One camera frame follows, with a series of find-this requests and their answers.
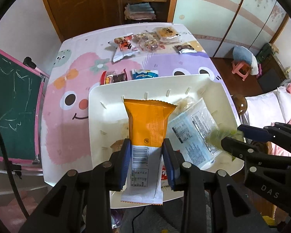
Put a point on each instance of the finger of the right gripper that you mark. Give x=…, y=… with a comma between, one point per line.
x=236, y=148
x=254, y=133

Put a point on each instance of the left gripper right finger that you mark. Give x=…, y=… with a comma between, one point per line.
x=173, y=161

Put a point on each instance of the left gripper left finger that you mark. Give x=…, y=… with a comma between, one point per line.
x=120, y=163

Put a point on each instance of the green pineapple cake packet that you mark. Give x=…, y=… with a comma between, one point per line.
x=215, y=137

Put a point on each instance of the orange white snack packet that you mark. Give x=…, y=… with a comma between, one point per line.
x=148, y=121

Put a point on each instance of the dark brownie clear packet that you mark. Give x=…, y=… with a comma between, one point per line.
x=110, y=77

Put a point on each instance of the blue foil snack packet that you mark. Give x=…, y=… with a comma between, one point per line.
x=141, y=74

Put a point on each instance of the brown snowflake snack packet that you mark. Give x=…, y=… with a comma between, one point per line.
x=185, y=48

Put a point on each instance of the red white snack bag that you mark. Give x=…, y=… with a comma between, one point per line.
x=124, y=47

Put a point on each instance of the brown round bedpost knob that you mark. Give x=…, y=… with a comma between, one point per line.
x=240, y=103

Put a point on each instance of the white blue label packet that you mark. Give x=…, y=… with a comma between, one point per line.
x=188, y=132

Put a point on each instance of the white pillow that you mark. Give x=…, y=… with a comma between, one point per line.
x=267, y=109

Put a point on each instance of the white plastic tray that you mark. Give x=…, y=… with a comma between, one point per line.
x=184, y=109

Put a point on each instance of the pink plastic stool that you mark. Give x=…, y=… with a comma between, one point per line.
x=241, y=68

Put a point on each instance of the blue plush cushion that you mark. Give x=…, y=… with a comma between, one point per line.
x=241, y=53

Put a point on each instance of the cartoon printed tablecloth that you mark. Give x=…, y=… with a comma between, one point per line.
x=89, y=60

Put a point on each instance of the lower clear nut packet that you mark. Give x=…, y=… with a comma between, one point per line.
x=150, y=45

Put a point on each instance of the clear nut packet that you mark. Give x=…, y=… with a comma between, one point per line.
x=150, y=45
x=143, y=37

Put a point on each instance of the upper clear nut packet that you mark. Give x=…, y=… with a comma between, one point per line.
x=143, y=37

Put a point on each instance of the yellow pastry clear packet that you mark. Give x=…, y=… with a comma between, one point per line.
x=167, y=34

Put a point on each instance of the folded towels stack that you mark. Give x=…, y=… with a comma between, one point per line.
x=139, y=12

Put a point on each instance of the brown wooden door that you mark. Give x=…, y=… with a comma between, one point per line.
x=71, y=18

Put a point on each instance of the green chalkboard pink frame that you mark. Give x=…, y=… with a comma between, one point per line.
x=20, y=101

